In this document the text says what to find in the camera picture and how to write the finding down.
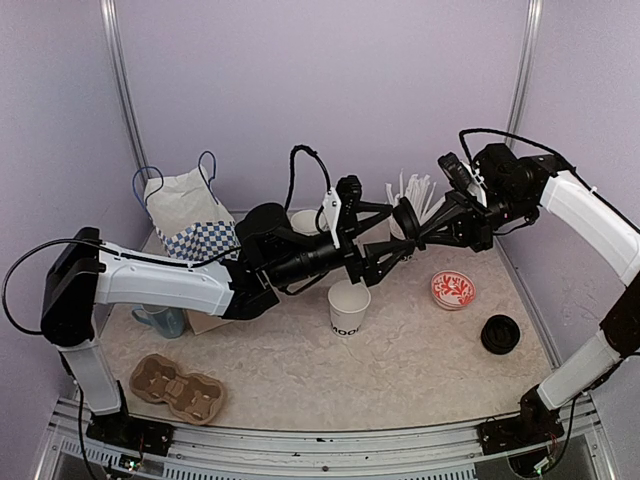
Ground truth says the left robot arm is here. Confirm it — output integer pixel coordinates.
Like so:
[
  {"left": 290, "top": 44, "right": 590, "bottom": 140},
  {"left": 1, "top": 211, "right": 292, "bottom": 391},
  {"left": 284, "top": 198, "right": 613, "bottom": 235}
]
[{"left": 38, "top": 175, "right": 419, "bottom": 445}]

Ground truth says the black coffee cup lid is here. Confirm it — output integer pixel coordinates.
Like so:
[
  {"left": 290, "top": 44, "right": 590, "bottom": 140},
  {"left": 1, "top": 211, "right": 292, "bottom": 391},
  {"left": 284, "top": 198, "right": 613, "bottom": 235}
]
[{"left": 392, "top": 197, "right": 420, "bottom": 240}]

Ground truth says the right aluminium corner post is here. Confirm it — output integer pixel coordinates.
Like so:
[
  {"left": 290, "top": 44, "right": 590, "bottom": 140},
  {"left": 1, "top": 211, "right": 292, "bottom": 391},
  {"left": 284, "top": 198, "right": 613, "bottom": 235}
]
[{"left": 506, "top": 0, "right": 544, "bottom": 134}]

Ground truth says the aluminium corner post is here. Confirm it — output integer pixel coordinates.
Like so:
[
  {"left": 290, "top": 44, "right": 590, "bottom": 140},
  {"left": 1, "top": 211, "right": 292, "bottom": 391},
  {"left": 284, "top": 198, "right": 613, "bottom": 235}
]
[
  {"left": 99, "top": 0, "right": 149, "bottom": 191},
  {"left": 506, "top": 0, "right": 544, "bottom": 134}
]

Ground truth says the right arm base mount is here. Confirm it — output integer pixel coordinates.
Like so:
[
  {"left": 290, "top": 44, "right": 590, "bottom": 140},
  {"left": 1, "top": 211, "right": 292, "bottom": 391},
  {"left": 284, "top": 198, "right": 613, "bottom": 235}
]
[{"left": 477, "top": 416, "right": 565, "bottom": 455}]

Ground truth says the red floral bowl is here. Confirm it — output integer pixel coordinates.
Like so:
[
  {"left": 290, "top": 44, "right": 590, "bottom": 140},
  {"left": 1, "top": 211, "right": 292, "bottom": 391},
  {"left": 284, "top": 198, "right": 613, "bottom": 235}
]
[{"left": 431, "top": 270, "right": 477, "bottom": 311}]

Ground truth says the left aluminium corner post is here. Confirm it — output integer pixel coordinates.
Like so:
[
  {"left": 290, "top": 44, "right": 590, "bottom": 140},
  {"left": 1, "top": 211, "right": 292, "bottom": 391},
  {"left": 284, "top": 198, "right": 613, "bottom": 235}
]
[{"left": 99, "top": 0, "right": 149, "bottom": 191}]

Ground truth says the blue checkered paper bag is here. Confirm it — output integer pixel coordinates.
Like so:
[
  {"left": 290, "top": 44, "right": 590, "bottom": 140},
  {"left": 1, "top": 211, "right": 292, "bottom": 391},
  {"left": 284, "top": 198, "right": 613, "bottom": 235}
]
[{"left": 134, "top": 150, "right": 238, "bottom": 262}]

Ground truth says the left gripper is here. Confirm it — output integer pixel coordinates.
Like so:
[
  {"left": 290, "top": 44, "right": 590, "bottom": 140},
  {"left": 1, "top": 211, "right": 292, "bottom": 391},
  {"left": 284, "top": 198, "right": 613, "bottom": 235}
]
[{"left": 268, "top": 201, "right": 416, "bottom": 288}]

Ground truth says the blue ceramic mug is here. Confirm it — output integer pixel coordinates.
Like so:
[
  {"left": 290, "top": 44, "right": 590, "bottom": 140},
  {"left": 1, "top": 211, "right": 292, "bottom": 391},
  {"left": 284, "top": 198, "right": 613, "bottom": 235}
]
[{"left": 131, "top": 305, "right": 186, "bottom": 339}]

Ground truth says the black cup holding straws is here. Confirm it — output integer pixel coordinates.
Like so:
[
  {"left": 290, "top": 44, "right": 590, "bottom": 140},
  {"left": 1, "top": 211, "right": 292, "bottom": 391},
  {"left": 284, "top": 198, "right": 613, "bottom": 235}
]
[{"left": 388, "top": 218, "right": 412, "bottom": 262}]

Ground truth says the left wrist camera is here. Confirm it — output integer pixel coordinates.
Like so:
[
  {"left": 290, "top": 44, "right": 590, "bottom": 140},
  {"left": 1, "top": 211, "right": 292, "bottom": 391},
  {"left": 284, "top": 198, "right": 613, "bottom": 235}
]
[{"left": 322, "top": 174, "right": 362, "bottom": 250}]

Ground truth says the white paper coffee cup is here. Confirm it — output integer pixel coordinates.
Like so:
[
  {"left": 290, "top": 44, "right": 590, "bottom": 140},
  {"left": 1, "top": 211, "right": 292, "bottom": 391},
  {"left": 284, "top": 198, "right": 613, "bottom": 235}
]
[{"left": 328, "top": 279, "right": 371, "bottom": 337}]

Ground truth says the brown cardboard cup carrier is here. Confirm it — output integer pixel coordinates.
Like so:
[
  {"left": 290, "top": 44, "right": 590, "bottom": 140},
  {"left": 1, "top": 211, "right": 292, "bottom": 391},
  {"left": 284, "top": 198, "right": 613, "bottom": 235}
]
[{"left": 129, "top": 354, "right": 226, "bottom": 426}]

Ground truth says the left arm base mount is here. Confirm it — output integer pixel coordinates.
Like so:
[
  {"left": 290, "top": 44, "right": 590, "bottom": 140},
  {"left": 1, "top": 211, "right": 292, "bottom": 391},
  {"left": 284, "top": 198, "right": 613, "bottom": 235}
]
[{"left": 86, "top": 415, "right": 174, "bottom": 457}]

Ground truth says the aluminium front frame rail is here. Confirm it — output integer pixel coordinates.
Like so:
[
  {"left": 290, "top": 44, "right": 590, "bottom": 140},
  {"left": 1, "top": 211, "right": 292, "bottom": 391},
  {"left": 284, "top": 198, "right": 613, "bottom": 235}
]
[{"left": 34, "top": 397, "right": 616, "bottom": 480}]

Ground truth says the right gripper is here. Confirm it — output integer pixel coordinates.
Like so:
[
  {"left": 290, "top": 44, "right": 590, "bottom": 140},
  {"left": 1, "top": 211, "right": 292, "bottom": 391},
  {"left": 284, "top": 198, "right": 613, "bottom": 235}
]
[{"left": 419, "top": 185, "right": 536, "bottom": 252}]

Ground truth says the stack of black lids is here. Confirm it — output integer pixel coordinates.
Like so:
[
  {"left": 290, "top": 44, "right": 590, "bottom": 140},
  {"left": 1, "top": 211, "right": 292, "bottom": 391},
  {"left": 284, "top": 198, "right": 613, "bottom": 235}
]
[{"left": 480, "top": 314, "right": 521, "bottom": 355}]

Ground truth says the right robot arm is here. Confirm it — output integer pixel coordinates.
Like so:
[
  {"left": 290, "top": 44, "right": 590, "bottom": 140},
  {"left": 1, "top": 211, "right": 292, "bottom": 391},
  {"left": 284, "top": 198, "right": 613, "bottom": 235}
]
[{"left": 403, "top": 141, "right": 639, "bottom": 453}]

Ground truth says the stack of white paper cups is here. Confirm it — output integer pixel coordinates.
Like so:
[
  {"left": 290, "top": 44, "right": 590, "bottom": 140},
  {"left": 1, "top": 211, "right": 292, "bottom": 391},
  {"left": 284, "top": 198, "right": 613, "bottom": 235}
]
[{"left": 290, "top": 209, "right": 327, "bottom": 236}]

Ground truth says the bundle of wrapped white straws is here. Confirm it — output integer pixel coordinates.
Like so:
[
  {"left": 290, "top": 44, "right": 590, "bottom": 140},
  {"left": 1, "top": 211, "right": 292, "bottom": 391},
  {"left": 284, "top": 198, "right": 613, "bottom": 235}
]
[{"left": 385, "top": 171, "right": 444, "bottom": 225}]

